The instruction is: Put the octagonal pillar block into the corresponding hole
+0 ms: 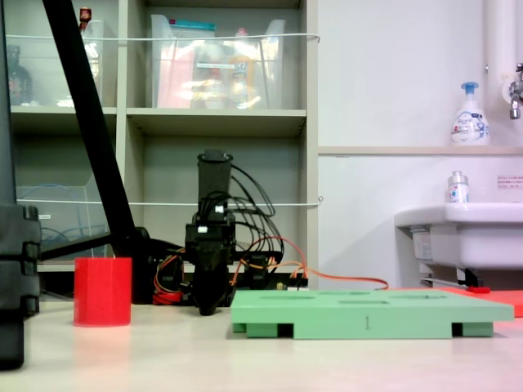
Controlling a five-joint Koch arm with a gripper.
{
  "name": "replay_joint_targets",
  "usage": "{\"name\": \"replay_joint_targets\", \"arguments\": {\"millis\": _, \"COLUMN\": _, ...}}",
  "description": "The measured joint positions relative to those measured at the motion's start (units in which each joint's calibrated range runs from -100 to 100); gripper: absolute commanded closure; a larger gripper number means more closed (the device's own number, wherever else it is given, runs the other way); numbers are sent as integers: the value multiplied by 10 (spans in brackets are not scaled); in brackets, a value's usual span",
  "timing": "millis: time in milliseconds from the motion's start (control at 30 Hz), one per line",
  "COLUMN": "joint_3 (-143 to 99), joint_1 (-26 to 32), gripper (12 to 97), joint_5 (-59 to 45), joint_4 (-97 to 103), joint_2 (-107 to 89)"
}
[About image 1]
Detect clear bin with blue cable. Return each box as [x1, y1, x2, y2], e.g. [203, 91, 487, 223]
[16, 184, 114, 265]

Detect large clear plastic bin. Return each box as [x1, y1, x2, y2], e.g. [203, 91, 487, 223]
[150, 14, 287, 110]

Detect notched black stand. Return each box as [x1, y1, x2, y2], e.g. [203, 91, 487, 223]
[0, 0, 42, 371]

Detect white sink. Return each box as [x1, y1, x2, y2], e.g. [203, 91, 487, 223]
[394, 201, 523, 287]

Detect long orange wire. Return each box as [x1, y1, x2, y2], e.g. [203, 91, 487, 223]
[230, 236, 390, 292]

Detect white wall pipe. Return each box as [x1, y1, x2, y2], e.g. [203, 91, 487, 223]
[483, 0, 523, 82]

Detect blue topped bag box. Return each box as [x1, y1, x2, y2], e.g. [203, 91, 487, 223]
[169, 18, 217, 40]

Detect small clear sanitizer bottle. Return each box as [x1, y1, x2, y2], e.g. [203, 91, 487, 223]
[445, 170, 471, 204]

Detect clear plastic storage bin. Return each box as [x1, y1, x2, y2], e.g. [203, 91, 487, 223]
[6, 19, 105, 108]

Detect grey shelf unit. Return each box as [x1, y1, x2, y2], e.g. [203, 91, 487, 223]
[0, 0, 320, 303]

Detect black red table clamp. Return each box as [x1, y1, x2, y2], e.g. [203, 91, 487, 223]
[240, 249, 284, 292]
[153, 255, 193, 306]

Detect dark glass bottle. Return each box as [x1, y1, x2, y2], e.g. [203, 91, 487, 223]
[6, 44, 34, 106]

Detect spray bottle pink cap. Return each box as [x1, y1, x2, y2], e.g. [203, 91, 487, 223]
[228, 27, 257, 109]

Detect red octagonal pillar block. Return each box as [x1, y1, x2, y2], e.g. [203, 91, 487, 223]
[73, 256, 133, 327]

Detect green shape sorting board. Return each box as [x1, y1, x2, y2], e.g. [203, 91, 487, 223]
[230, 288, 515, 341]

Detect black arm wire loop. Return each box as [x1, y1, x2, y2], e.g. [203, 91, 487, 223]
[232, 212, 286, 266]

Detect metal faucet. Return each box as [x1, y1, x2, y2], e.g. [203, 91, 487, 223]
[500, 63, 523, 120]

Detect black gripper wire loop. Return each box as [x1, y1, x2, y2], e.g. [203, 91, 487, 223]
[199, 163, 277, 220]

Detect white foam soap bottle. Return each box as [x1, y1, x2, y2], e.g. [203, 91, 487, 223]
[450, 81, 491, 147]

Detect white shelf cord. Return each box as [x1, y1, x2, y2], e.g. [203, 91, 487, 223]
[6, 32, 321, 44]
[16, 195, 324, 208]

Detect black tripod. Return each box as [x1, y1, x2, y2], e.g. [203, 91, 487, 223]
[38, 0, 156, 305]

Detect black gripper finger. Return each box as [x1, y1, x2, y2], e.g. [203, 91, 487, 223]
[192, 265, 212, 318]
[209, 265, 230, 316]

